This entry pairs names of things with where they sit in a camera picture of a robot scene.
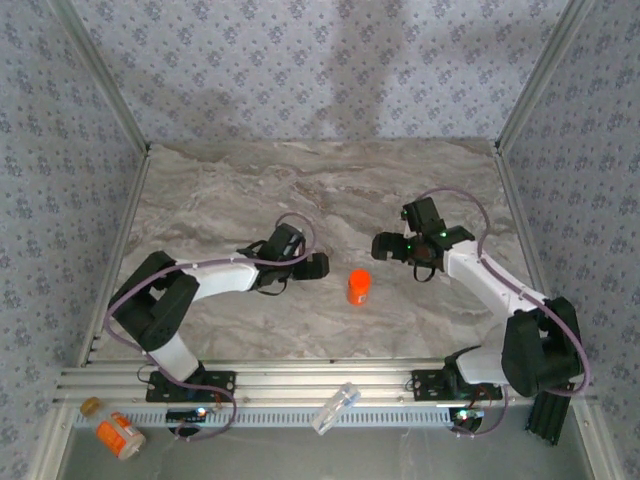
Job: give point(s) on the aluminium corner post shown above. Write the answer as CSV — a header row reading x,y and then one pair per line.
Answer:
x,y
100,75
545,75

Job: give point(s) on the orange pill bottle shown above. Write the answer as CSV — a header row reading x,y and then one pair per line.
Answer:
x,y
357,295

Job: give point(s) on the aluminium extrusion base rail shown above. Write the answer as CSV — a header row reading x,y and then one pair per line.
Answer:
x,y
325,385

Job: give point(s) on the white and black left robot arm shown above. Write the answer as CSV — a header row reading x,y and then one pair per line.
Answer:
x,y
225,277

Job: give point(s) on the small circuit board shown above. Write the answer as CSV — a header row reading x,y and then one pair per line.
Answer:
x,y
467,415
187,414

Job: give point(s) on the black extrusion piece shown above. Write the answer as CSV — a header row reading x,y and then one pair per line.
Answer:
x,y
547,420

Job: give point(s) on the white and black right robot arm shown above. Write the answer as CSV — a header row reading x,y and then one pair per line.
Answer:
x,y
480,280

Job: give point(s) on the orange bottle with white cap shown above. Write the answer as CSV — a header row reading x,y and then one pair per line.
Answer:
x,y
120,435

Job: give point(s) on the orange bottle cap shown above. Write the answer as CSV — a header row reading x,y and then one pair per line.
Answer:
x,y
360,277

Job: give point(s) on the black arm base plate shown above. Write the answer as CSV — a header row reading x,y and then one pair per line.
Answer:
x,y
425,385
220,385

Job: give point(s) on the small amber bottle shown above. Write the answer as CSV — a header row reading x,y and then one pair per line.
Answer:
x,y
91,406

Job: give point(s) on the clear plastic tube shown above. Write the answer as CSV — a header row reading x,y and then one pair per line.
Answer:
x,y
336,407

